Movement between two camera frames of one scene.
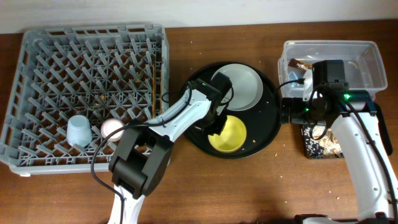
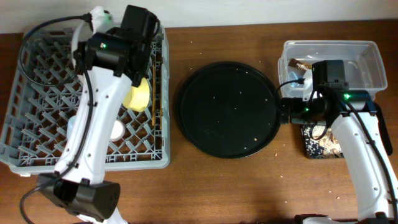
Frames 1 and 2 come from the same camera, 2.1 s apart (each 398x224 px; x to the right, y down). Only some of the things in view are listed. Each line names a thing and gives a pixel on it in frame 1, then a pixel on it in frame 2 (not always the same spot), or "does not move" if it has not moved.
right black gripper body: x=300 y=111 does not move
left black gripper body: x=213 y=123 -> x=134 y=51
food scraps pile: x=320 y=142 does not move
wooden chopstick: x=160 y=89 does not move
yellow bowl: x=232 y=137 -> x=137 y=98
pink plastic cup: x=110 y=126 does not move
